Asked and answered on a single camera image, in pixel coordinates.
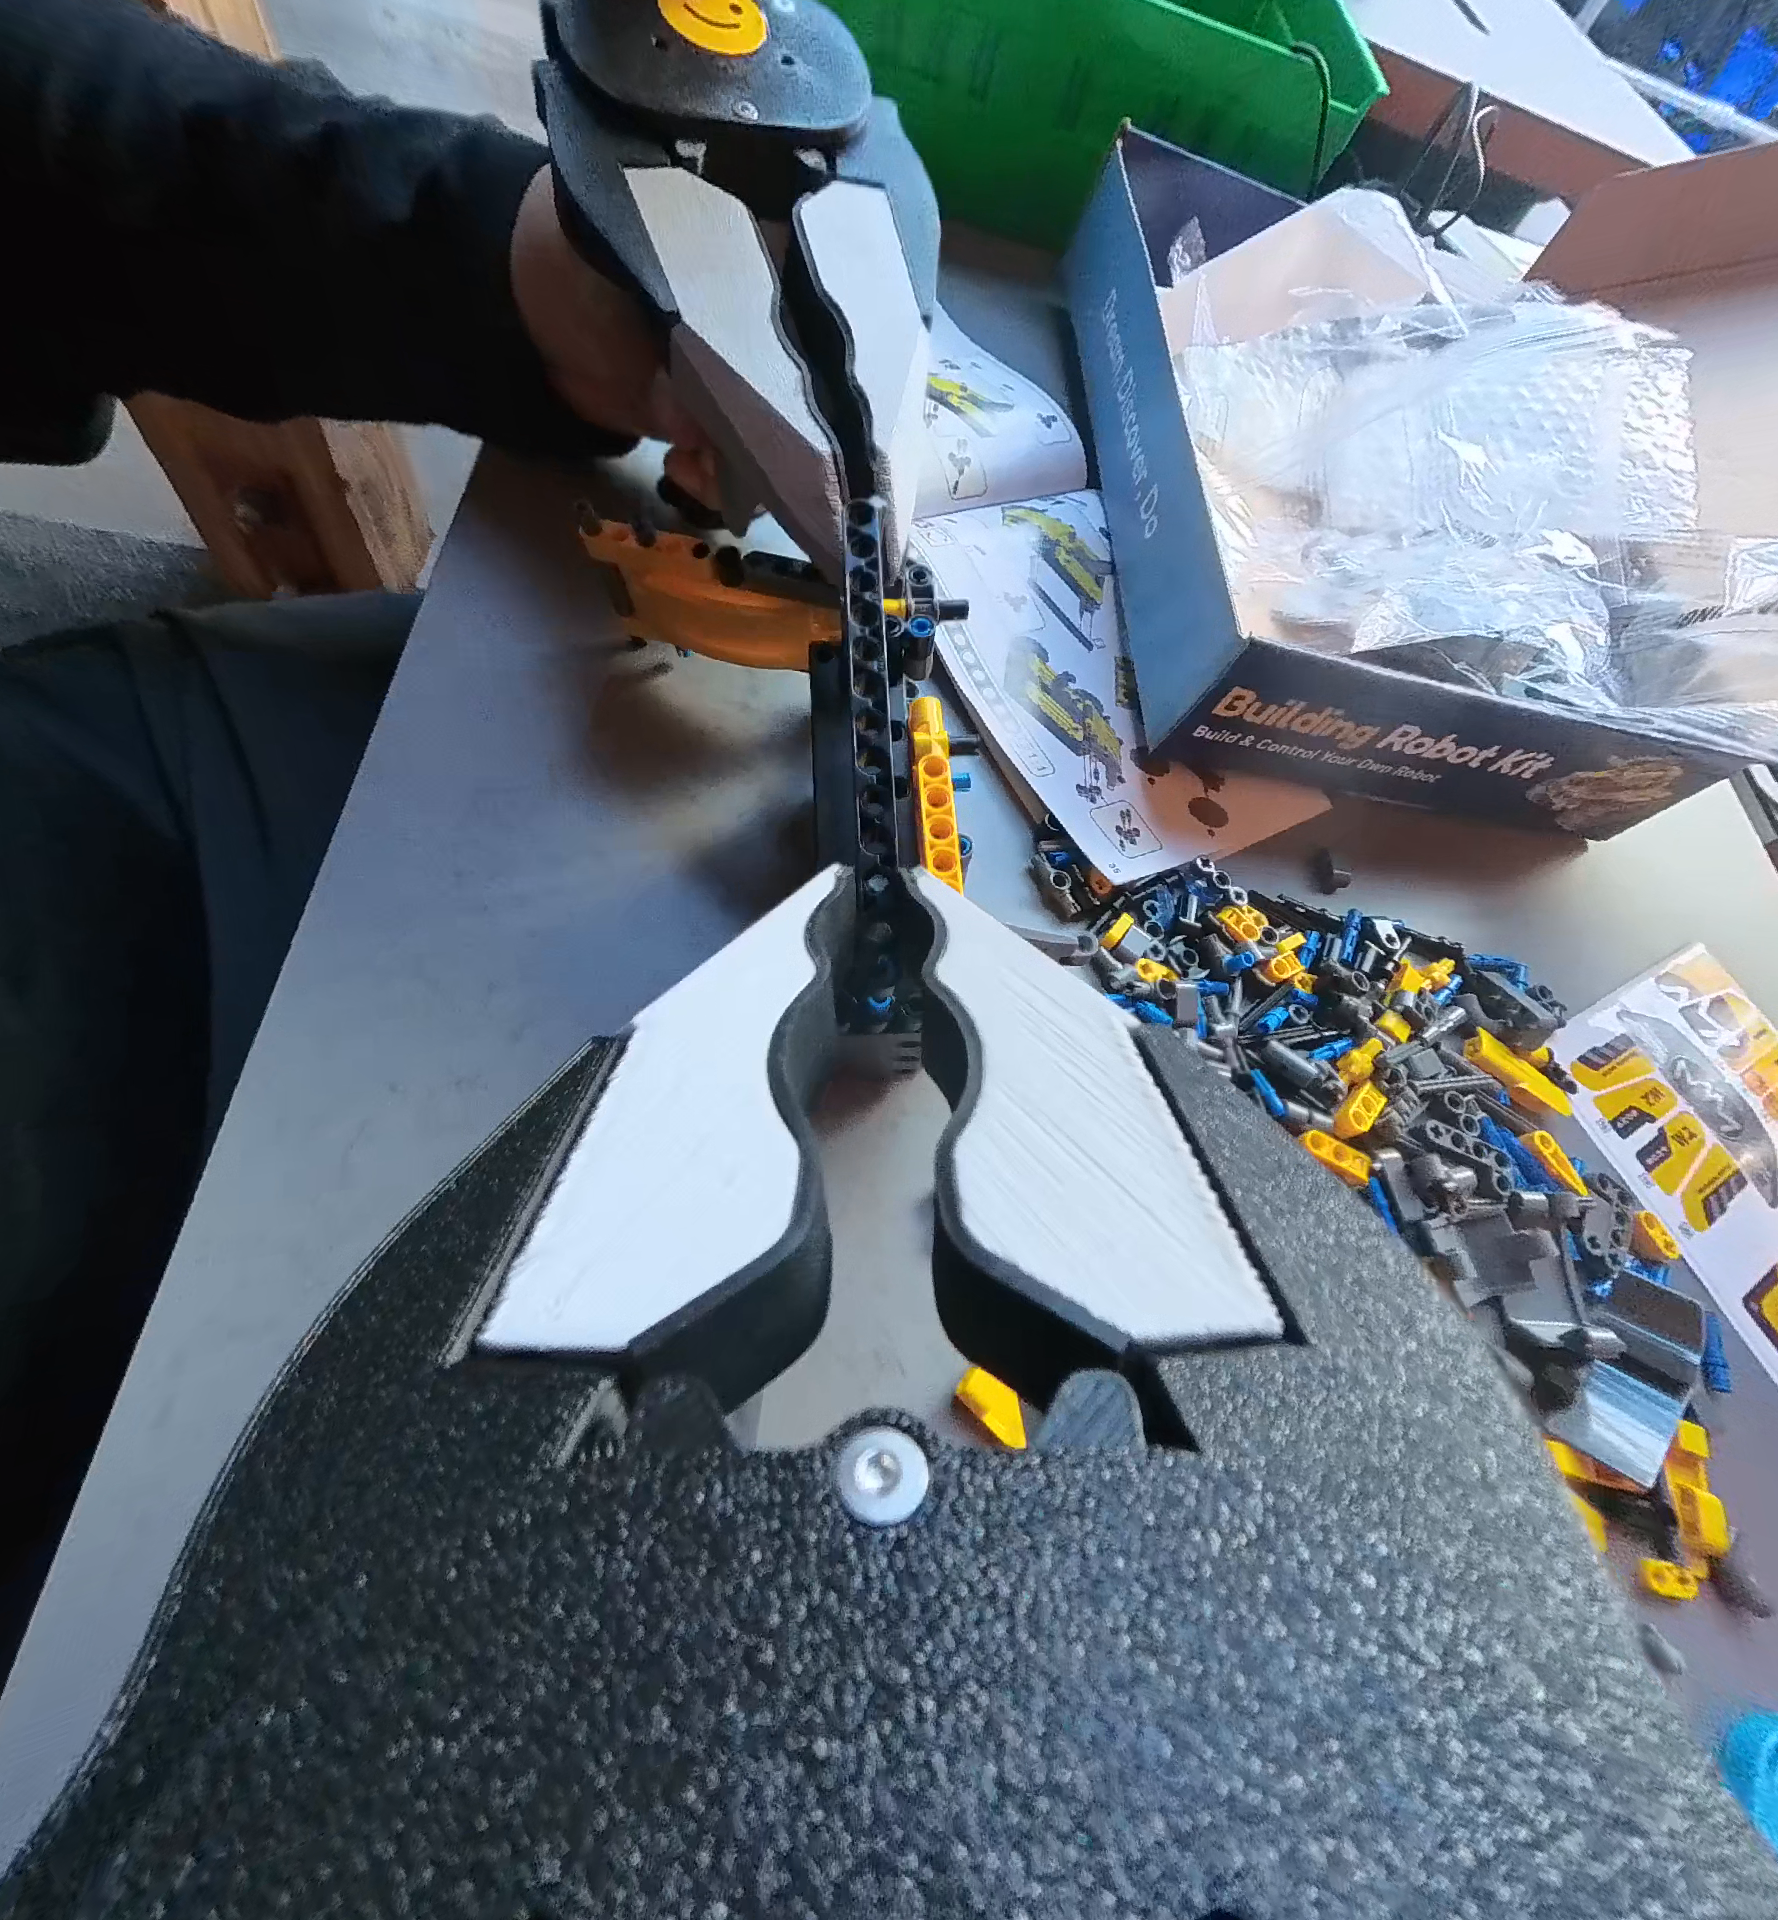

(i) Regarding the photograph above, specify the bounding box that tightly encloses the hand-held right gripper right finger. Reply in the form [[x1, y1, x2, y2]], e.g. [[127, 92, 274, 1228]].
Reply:
[[903, 867, 1287, 1408]]

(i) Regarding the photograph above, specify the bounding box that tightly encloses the yellow black brick model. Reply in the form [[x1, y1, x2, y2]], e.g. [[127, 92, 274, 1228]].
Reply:
[[579, 495, 973, 1053]]

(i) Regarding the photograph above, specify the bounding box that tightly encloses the wooden furniture leg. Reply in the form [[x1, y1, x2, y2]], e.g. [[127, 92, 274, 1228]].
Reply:
[[123, 389, 435, 601]]

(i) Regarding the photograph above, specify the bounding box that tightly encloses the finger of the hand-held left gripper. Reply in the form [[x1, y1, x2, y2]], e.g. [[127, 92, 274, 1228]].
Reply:
[[790, 176, 940, 566], [621, 157, 851, 561]]

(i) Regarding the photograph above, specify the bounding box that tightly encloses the pile of small building bricks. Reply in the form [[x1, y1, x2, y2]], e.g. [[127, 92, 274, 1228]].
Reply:
[[1033, 817, 1775, 1609]]

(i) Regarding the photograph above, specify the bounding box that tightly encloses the grey background table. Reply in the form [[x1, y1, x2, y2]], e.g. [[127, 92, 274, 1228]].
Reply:
[[1339, 0, 1700, 206]]

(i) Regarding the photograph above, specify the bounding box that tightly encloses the yellow sticker sheet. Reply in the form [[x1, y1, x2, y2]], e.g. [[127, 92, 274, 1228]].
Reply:
[[1551, 944, 1778, 1480]]

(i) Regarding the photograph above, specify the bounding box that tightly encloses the green plastic bin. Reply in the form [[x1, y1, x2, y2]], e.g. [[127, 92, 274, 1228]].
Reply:
[[831, 0, 1389, 251]]

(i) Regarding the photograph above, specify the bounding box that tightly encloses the person's left forearm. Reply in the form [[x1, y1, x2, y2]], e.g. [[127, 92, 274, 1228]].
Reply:
[[0, 0, 562, 467]]

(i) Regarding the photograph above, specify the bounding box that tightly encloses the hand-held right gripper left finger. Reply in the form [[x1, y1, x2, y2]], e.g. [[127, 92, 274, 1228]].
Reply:
[[477, 867, 851, 1408]]

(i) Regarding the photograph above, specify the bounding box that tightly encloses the person's left hand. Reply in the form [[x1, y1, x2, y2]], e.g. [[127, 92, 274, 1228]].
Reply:
[[507, 172, 754, 529]]

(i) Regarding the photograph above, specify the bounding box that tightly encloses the brown cardboard box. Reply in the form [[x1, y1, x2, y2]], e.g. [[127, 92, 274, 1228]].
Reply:
[[1526, 126, 1778, 311]]

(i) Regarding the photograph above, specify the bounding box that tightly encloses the grey desk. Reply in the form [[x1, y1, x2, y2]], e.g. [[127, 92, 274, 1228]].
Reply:
[[0, 227, 1778, 1920]]

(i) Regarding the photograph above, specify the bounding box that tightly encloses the clear plastic wrapping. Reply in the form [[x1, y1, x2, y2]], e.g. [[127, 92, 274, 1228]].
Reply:
[[1158, 188, 1778, 760]]

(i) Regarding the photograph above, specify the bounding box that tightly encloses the instruction booklet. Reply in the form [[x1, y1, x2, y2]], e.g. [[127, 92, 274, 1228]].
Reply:
[[913, 307, 1334, 881]]

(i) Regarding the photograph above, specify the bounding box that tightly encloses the blue cardboard kit box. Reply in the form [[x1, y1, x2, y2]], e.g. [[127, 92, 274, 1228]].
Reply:
[[1061, 125, 1778, 839]]

